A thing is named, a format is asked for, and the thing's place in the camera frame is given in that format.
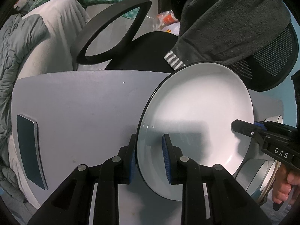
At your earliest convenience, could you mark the dark smartphone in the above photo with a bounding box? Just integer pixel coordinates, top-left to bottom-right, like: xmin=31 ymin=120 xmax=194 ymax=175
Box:
xmin=16 ymin=114 xmax=48 ymax=190

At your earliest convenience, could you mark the person's right hand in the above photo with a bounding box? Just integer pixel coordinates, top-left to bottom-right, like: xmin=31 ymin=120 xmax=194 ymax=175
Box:
xmin=272 ymin=164 xmax=300 ymax=206

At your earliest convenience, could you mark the white plate black rim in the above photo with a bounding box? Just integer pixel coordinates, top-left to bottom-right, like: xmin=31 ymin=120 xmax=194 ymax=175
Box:
xmin=136 ymin=62 xmax=254 ymax=201

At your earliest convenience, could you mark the dark fleece jacket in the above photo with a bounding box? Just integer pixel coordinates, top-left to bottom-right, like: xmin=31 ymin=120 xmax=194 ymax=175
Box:
xmin=164 ymin=0 xmax=290 ymax=70

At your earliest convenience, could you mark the white pillow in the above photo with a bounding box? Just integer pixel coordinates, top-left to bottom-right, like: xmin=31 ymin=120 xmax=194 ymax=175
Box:
xmin=17 ymin=0 xmax=90 ymax=79

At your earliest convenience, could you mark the large white bowl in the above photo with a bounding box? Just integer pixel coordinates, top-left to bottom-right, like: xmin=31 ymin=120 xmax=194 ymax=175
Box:
xmin=235 ymin=159 xmax=277 ymax=202

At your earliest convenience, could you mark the black office chair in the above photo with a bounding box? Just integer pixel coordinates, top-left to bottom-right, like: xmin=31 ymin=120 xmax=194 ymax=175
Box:
xmin=70 ymin=0 xmax=299 ymax=92

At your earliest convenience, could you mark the grey rumpled blanket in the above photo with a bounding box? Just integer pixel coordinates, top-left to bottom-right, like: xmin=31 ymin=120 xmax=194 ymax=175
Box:
xmin=1 ymin=14 xmax=48 ymax=195

